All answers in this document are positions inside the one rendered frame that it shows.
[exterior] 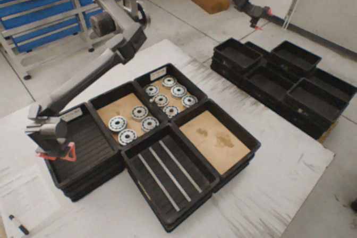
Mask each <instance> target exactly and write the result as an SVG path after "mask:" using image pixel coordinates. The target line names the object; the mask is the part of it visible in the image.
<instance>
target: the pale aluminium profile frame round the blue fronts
mask: <svg viewBox="0 0 357 238"><path fill-rule="evenodd" d="M73 2H74V4H75V6H73V7H74V8H75V9H72V10H69V11H66V12H62V13H59V14H55V15H52V16H50V17H48V18H44V19H41V20H38V21H35V22H31V23H28V24H25V25H21V26H18V27H15V28H12V29H8V30H5V29H4V28H0V43H1V44H2V45H3V47H4V48H5V53H8V54H9V55H10V57H11V59H12V60H13V61H14V62H15V64H16V65H17V67H18V69H20V71H21V72H22V74H23V76H24V77H23V79H24V80H29V79H30V78H31V76H30V75H28V74H27V73H26V71H28V70H31V69H33V68H36V67H39V66H41V65H44V64H45V63H47V62H50V61H53V60H55V59H57V58H60V57H63V56H65V55H67V54H70V53H73V52H74V51H76V50H78V49H81V48H84V47H87V46H88V48H90V49H88V52H90V53H92V52H94V50H95V49H94V48H92V44H94V43H97V42H99V41H101V40H103V39H105V38H108V37H111V36H113V35H115V34H113V33H111V34H108V35H105V36H103V37H97V38H94V39H90V38H89V35H90V34H91V33H92V32H93V29H92V28H89V29H87V27H86V24H85V19H84V15H83V14H82V12H83V11H86V10H89V9H92V8H95V7H98V5H97V4H94V3H92V4H89V5H85V6H82V7H81V6H80V4H79V1H78V0H73ZM75 14H78V16H77V17H78V20H79V24H81V25H80V27H81V29H82V31H78V32H76V33H74V34H73V35H70V36H68V37H65V38H62V39H59V40H57V41H53V42H50V43H48V44H47V45H43V46H41V47H38V48H35V49H31V50H28V51H26V52H24V53H22V54H19V55H15V54H14V53H13V52H12V50H11V48H12V47H15V44H11V43H13V42H12V40H11V39H9V40H7V39H4V37H7V36H10V35H13V34H16V33H19V32H23V31H26V30H29V29H32V28H35V27H37V26H40V25H43V24H46V23H50V22H53V21H56V20H59V19H62V18H66V17H68V16H72V15H75ZM78 37H81V38H82V39H83V40H84V43H83V44H80V45H77V46H75V47H72V48H69V49H67V50H64V51H62V52H60V53H58V54H56V55H53V56H50V57H48V58H45V59H42V60H40V61H37V62H34V63H32V64H29V65H28V66H24V65H22V64H21V61H22V59H23V58H26V57H29V56H32V55H33V54H36V53H39V52H42V51H43V50H47V49H49V48H52V47H55V46H58V45H60V44H63V43H65V42H67V41H69V40H72V39H75V38H78ZM9 44H11V45H9Z"/></svg>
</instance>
